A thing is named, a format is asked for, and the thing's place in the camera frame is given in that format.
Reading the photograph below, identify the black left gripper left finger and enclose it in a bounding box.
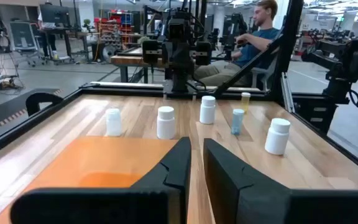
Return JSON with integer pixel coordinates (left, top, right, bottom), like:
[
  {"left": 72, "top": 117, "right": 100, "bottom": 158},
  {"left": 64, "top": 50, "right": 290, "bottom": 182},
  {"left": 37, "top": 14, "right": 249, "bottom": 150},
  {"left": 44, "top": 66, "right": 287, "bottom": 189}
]
[{"left": 10, "top": 136, "right": 192, "bottom": 224}]

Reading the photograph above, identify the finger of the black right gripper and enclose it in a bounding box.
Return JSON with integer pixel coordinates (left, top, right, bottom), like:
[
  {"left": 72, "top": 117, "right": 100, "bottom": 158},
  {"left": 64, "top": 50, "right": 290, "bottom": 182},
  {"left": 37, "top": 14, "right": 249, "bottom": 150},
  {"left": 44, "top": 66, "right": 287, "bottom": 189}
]
[
  {"left": 181, "top": 43, "right": 195, "bottom": 71},
  {"left": 169, "top": 43, "right": 182, "bottom": 71}
]

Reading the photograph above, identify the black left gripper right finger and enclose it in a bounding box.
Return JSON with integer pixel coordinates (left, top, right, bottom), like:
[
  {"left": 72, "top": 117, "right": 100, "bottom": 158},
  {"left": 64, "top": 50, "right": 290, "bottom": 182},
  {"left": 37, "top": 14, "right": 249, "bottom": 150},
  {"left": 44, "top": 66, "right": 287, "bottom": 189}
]
[{"left": 203, "top": 138, "right": 358, "bottom": 224}]

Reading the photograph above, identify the yellow pill vial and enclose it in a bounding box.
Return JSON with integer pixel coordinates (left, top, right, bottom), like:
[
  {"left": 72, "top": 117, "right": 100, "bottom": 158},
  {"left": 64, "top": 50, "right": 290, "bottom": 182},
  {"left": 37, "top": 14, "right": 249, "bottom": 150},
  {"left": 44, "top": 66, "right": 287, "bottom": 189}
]
[{"left": 241, "top": 91, "right": 252, "bottom": 113}]

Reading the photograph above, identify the blue pill vial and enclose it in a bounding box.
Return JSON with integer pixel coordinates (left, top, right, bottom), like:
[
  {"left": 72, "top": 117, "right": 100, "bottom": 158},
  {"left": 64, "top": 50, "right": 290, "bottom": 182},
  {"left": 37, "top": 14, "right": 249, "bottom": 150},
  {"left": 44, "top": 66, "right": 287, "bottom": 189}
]
[{"left": 231, "top": 108, "right": 246, "bottom": 136}]

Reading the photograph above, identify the translucent white pill bottle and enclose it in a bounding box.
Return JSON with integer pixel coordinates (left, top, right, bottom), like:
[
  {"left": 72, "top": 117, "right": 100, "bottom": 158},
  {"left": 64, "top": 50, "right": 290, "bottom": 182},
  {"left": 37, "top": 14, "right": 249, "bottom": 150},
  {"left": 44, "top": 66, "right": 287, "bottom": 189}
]
[{"left": 105, "top": 108, "right": 122, "bottom": 138}]

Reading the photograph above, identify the orange translucent plastic basket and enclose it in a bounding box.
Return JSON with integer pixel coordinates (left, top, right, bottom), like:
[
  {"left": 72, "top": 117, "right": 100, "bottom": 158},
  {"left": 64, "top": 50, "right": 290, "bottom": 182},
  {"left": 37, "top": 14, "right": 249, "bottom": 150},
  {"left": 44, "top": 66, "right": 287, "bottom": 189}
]
[{"left": 0, "top": 136, "right": 180, "bottom": 224}]

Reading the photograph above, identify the wooden workbench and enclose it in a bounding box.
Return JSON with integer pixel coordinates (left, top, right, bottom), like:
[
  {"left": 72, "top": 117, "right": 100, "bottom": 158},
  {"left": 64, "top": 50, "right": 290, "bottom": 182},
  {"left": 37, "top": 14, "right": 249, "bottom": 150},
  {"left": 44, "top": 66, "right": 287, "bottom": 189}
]
[{"left": 110, "top": 46, "right": 167, "bottom": 83}]

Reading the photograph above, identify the red and blue parts rack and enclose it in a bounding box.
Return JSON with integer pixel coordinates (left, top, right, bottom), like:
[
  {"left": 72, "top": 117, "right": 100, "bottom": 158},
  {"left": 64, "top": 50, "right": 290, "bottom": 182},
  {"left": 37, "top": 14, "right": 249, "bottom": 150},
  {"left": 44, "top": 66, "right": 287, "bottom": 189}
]
[{"left": 93, "top": 11, "right": 135, "bottom": 47}]

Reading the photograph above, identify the person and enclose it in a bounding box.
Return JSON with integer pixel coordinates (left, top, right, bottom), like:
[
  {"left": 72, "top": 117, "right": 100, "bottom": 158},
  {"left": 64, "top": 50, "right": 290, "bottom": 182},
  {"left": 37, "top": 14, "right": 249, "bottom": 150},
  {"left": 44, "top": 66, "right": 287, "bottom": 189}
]
[{"left": 193, "top": 0, "right": 282, "bottom": 88}]

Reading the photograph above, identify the black computer monitor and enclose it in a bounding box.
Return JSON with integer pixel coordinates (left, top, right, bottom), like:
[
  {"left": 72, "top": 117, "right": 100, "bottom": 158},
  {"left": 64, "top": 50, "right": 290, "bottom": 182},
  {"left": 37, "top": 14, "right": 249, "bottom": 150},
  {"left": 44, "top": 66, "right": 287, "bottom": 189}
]
[{"left": 39, "top": 3, "right": 71, "bottom": 27}]

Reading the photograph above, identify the grey mesh office chair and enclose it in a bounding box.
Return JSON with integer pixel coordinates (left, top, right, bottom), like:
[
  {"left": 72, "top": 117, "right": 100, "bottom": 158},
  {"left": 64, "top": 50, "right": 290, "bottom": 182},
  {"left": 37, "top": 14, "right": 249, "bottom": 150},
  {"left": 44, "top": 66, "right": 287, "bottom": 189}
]
[{"left": 9, "top": 21, "right": 45, "bottom": 68}]

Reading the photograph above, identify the black hazard-striped floor mat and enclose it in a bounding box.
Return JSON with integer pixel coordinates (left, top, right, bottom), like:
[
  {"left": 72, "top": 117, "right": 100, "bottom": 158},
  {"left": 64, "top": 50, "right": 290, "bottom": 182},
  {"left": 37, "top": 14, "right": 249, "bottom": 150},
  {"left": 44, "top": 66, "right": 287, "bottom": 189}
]
[{"left": 0, "top": 88, "right": 64, "bottom": 128}]

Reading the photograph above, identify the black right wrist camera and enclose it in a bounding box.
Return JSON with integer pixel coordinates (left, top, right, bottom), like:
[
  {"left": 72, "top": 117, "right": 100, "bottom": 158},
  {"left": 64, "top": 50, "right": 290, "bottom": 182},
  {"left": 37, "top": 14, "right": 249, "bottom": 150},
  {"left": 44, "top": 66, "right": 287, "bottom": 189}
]
[{"left": 168, "top": 18, "right": 193, "bottom": 41}]

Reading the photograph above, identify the black aluminium table frame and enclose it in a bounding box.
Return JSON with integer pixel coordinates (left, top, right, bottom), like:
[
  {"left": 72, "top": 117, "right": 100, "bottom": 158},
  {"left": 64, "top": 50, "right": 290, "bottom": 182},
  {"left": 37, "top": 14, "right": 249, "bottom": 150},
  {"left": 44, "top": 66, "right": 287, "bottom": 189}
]
[{"left": 0, "top": 0, "right": 358, "bottom": 181}]

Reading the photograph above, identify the black arch bracket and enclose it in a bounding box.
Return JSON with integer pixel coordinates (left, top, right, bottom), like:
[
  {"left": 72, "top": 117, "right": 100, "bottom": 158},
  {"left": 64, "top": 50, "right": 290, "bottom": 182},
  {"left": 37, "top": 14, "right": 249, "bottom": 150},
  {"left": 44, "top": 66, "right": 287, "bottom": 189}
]
[{"left": 25, "top": 92, "right": 64, "bottom": 117}]

